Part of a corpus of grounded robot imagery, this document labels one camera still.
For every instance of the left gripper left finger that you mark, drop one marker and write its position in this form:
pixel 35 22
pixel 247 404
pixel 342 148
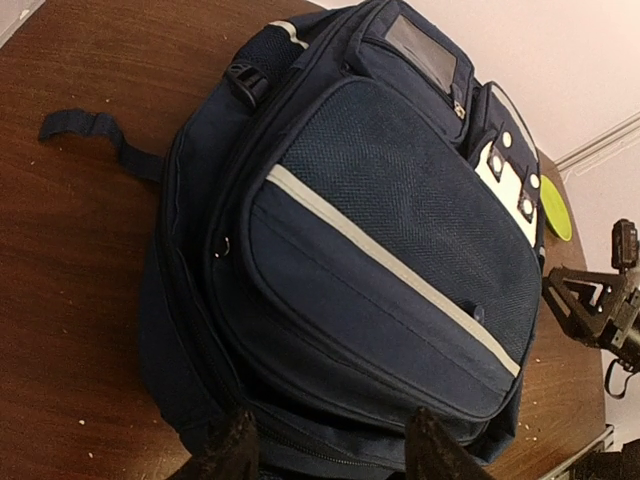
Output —
pixel 232 452

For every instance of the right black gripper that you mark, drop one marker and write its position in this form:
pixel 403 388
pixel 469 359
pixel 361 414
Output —
pixel 597 309

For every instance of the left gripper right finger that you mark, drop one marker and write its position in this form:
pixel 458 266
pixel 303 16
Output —
pixel 430 452

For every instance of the navy blue backpack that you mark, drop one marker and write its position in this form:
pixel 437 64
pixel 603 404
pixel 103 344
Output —
pixel 349 229

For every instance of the green plate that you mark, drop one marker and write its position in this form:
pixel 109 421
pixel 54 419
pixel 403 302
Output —
pixel 556 210

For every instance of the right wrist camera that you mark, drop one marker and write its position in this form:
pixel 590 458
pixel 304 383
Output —
pixel 625 246

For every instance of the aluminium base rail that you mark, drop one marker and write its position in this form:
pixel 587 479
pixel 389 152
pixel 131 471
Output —
pixel 566 469

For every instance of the right aluminium frame post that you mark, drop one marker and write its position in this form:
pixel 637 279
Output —
pixel 613 141

